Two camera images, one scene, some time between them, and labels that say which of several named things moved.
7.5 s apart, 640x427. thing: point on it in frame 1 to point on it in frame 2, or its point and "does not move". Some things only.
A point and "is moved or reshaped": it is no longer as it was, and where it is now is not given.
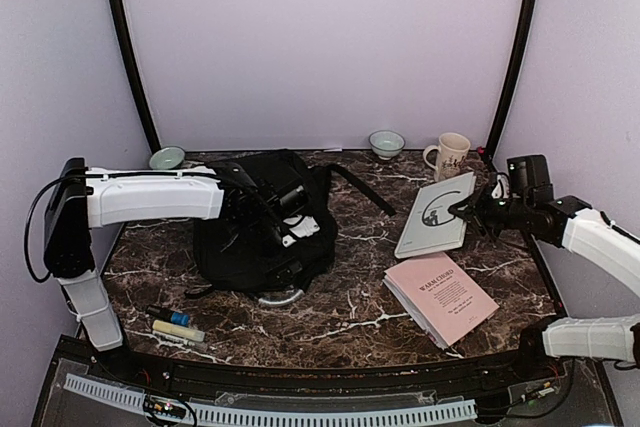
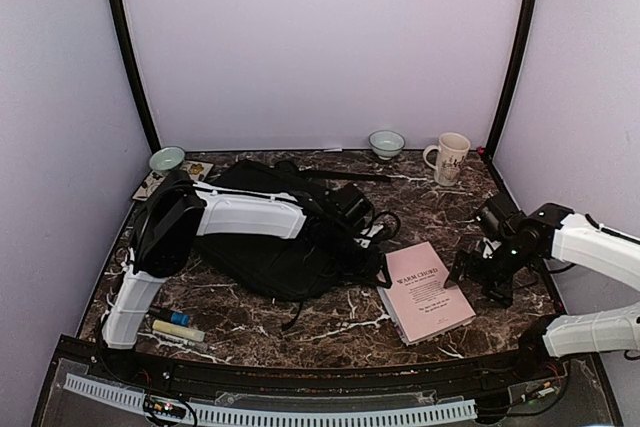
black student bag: (227, 257) is moved or reshaped
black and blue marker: (171, 316) does not move
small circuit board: (165, 407) does not move
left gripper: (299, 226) to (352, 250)
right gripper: (477, 206) to (502, 294)
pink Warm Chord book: (447, 306) is moved or reshaped
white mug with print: (453, 150) does not move
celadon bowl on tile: (168, 158) does not move
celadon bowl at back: (386, 144) does not move
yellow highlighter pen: (178, 330) does not move
